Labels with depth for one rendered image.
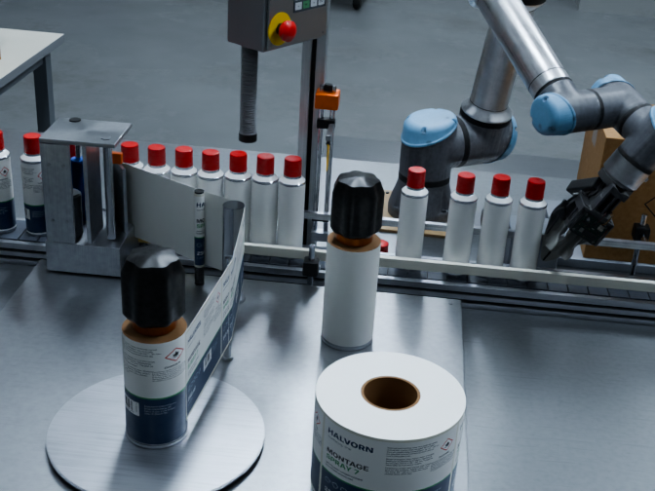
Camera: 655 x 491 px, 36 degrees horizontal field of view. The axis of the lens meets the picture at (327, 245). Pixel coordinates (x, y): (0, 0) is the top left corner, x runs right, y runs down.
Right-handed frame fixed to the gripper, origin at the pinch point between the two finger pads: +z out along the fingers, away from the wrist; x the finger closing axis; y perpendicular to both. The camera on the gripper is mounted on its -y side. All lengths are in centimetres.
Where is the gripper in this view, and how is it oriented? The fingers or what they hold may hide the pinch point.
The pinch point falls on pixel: (546, 252)
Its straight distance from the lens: 198.2
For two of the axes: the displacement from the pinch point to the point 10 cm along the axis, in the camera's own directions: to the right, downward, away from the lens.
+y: -1.0, 4.5, -8.9
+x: 8.3, 5.3, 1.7
